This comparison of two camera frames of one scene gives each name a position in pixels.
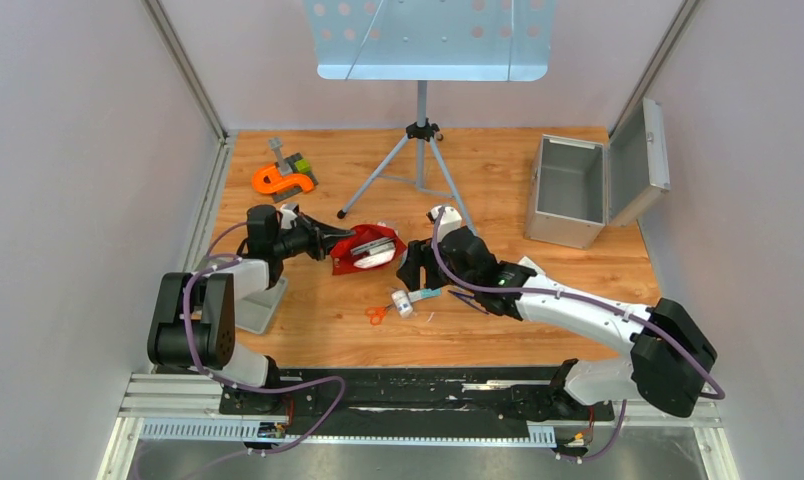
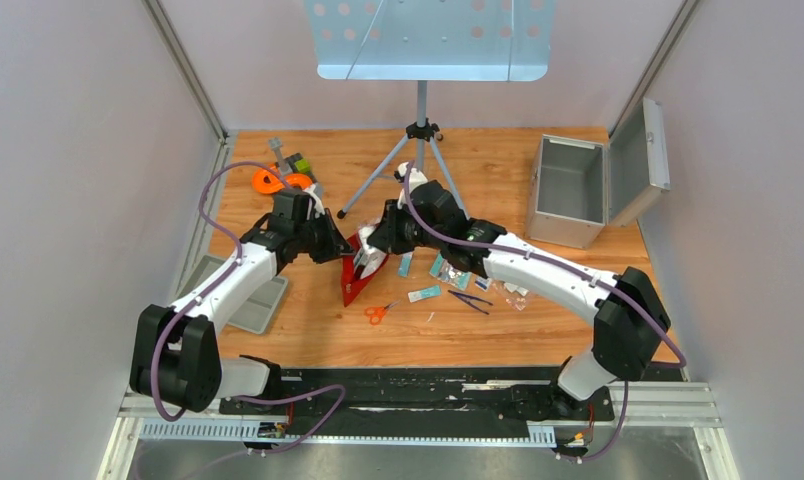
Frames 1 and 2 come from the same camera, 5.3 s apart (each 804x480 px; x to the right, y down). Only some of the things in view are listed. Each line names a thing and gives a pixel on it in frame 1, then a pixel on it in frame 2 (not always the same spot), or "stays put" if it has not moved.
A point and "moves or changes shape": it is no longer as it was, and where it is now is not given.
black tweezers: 467,297 stays put
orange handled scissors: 376,313 stays put
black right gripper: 420,254 -> 387,237
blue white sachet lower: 425,293 stays put
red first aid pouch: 341,256 moves or changes shape
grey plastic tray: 254,311 stays put
